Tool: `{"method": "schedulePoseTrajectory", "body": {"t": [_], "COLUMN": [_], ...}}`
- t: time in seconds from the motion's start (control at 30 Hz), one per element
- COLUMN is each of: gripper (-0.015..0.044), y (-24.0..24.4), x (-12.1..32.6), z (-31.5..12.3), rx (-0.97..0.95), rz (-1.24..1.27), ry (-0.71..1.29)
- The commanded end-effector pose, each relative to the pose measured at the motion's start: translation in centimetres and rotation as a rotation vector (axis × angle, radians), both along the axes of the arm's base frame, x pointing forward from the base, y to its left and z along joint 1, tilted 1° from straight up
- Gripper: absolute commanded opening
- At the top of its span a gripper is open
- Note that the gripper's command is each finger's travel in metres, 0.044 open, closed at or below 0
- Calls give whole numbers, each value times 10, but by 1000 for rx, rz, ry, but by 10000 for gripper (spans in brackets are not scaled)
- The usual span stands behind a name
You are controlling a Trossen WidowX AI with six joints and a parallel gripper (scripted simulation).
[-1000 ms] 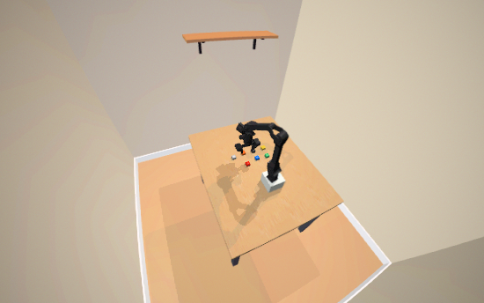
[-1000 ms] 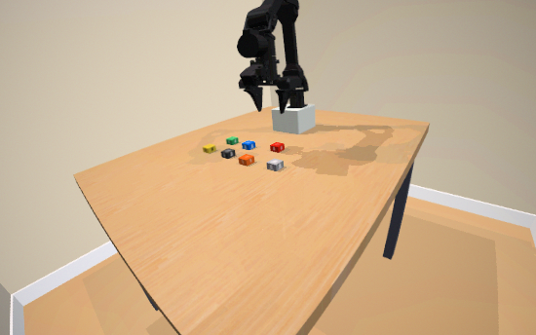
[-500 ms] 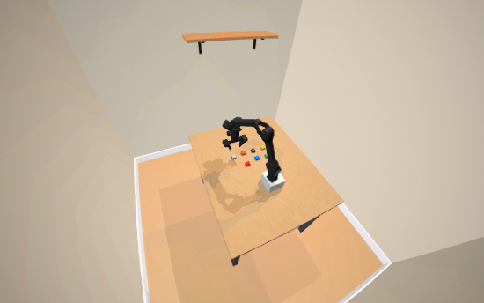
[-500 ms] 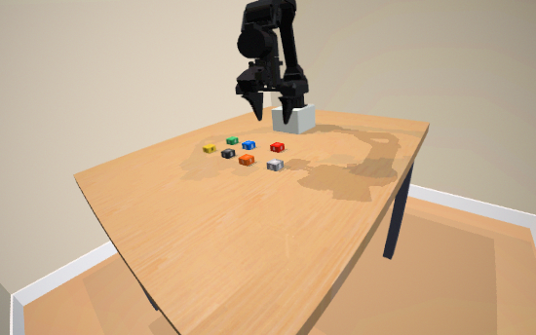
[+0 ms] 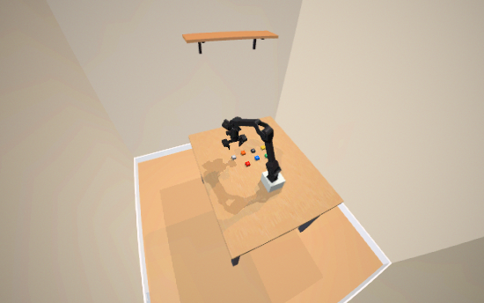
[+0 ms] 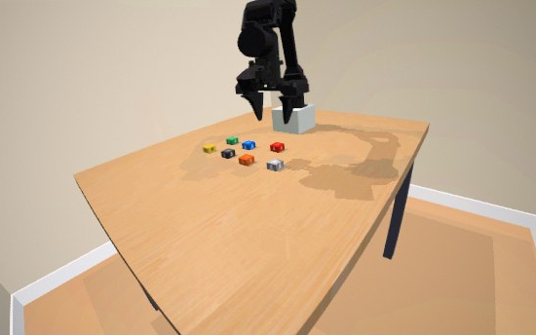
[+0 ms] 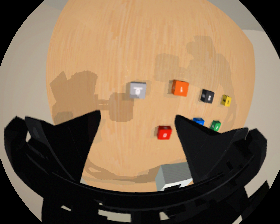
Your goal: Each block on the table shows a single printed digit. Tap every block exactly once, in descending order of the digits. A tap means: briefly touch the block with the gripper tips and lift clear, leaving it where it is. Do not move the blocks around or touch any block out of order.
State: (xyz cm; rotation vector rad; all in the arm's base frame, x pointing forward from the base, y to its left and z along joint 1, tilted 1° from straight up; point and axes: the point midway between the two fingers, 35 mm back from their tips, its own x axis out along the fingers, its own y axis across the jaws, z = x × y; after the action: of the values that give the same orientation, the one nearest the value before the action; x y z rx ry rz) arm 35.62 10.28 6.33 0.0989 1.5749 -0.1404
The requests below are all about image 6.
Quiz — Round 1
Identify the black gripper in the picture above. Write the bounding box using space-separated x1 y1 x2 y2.
235 56 310 124

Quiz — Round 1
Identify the yellow block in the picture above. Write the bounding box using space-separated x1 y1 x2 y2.
203 144 216 153

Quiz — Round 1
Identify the red block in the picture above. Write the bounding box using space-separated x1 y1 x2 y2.
270 142 285 153

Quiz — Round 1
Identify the orange block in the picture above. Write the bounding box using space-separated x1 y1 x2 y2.
238 154 254 166

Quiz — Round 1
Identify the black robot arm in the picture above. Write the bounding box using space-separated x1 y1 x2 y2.
236 0 307 92

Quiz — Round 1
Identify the green block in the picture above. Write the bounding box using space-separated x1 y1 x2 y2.
225 136 239 145

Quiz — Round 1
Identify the blue block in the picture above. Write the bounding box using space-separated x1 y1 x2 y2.
242 140 255 150

